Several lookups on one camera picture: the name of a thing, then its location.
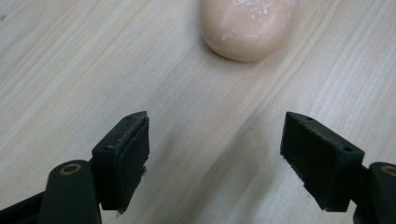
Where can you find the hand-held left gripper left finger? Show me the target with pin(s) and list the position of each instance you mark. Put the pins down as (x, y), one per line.
(123, 161)

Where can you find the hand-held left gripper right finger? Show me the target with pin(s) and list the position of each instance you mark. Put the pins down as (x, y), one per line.
(320, 165)

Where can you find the beige bread roll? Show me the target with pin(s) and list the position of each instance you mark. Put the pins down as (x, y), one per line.
(247, 29)

